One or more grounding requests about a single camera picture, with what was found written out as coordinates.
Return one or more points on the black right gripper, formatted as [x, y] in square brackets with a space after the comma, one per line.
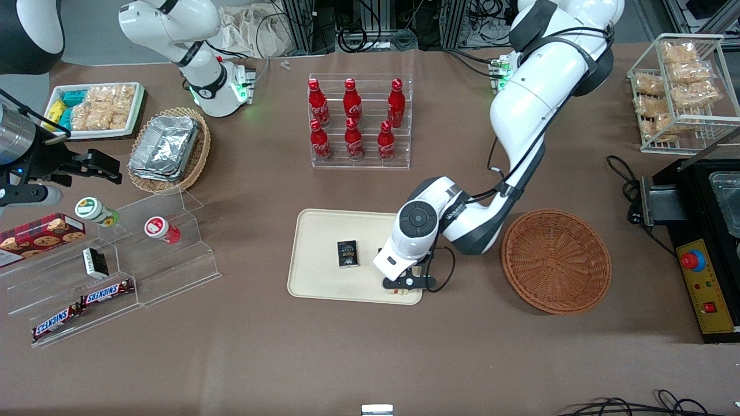
[45, 160]

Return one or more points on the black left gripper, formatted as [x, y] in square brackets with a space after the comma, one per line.
[379, 250]

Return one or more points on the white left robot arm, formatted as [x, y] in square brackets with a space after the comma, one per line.
[520, 104]

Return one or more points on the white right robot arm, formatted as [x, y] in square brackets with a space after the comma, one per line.
[203, 86]

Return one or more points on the white rectangular snack tray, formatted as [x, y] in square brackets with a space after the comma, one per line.
[136, 118]

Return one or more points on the aluminium foil tray stack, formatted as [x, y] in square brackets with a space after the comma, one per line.
[165, 147]

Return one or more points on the oval light wicker basket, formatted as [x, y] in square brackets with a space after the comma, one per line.
[199, 156]

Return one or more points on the cream plastic tray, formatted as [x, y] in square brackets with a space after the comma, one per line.
[324, 231]

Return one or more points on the round brown wicker basket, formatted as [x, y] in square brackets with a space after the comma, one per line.
[555, 260]

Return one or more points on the green cup with sunflower lid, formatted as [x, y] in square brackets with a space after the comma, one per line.
[92, 210]

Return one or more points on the clear rice cracker packet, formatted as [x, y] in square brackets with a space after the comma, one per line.
[97, 95]
[123, 93]
[85, 118]
[114, 117]

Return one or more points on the teal snack packet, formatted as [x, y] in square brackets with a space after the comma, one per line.
[74, 98]
[65, 118]

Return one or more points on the yellow snack packet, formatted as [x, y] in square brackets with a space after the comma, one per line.
[54, 111]

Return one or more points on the red cup with white lid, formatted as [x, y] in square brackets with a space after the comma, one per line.
[159, 228]

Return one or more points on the red cookie box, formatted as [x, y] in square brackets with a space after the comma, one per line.
[40, 237]

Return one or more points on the small black white box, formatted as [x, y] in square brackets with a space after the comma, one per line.
[95, 263]

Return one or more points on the clear acrylic bottle rack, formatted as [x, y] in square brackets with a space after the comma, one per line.
[364, 162]

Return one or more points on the snickers chocolate bar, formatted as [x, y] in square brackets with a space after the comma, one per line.
[107, 293]
[55, 323]

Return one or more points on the red cola bottle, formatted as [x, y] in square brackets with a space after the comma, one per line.
[353, 141]
[385, 144]
[319, 143]
[352, 104]
[396, 105]
[317, 104]

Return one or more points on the clear acrylic stepped shelf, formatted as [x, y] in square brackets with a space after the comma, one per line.
[173, 271]

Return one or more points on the small white metal block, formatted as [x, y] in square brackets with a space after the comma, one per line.
[377, 410]

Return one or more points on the crumpled beige bag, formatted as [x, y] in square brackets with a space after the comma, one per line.
[248, 29]

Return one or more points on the clear fried snack packet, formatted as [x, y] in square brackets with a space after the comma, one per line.
[647, 85]
[679, 53]
[665, 126]
[691, 73]
[648, 106]
[696, 93]

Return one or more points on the black yellow control box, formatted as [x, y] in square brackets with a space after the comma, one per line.
[694, 196]

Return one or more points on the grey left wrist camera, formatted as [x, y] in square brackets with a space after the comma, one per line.
[409, 282]

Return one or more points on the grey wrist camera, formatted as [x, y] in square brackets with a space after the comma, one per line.
[409, 282]
[29, 195]

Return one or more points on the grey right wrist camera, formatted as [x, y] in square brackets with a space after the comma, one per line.
[29, 195]

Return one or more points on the aluminium frame post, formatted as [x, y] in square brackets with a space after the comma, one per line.
[306, 23]
[454, 23]

